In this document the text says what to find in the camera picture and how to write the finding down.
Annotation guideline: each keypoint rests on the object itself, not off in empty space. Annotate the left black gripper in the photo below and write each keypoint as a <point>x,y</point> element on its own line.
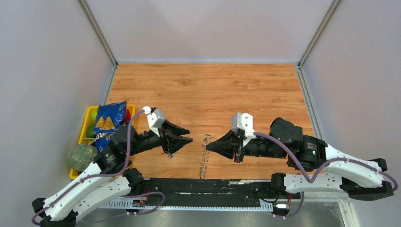
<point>175,143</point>

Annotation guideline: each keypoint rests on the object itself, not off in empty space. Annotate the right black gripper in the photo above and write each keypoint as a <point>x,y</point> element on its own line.
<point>231,143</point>

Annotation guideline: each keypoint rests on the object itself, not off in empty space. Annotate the large metal keyring with clips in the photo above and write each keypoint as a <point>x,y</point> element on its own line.
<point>205,156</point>

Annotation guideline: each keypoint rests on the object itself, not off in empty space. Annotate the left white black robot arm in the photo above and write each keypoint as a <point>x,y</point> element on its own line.
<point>108,175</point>

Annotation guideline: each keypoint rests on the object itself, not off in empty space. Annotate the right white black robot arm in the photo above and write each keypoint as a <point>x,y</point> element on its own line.
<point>322,168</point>

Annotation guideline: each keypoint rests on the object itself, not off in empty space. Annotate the blue chips bag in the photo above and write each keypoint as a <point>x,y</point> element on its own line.
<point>108,119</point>

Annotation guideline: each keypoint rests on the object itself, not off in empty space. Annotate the green apple upper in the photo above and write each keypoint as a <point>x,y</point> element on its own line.
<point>93,115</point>

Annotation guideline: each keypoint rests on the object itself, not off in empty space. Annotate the green apple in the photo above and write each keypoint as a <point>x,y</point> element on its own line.
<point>93,115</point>
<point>90,131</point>

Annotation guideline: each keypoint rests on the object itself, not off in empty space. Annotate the green apple lower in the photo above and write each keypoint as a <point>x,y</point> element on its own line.
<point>90,131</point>

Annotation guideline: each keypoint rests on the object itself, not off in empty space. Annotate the green netted melon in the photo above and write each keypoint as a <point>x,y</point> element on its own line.
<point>80,156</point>

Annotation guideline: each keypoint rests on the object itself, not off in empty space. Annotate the yellow plastic tray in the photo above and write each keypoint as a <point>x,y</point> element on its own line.
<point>87,122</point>

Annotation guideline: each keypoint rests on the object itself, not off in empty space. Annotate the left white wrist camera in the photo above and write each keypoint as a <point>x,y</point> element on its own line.
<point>155,118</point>

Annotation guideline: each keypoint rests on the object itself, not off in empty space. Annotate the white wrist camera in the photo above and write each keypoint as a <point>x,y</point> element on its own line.
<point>243,123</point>
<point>155,118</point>

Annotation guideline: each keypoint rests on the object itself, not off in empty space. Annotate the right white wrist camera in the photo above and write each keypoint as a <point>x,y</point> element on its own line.
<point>243,123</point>

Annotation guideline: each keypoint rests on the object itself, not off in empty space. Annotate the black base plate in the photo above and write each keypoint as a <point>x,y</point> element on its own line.
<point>207,192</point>

